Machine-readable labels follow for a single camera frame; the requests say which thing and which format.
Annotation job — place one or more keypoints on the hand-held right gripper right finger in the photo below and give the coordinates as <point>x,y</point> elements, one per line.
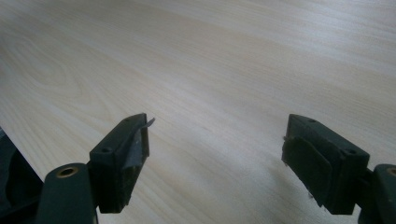
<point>323,165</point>

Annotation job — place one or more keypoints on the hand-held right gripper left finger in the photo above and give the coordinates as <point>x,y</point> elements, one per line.
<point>120,161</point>

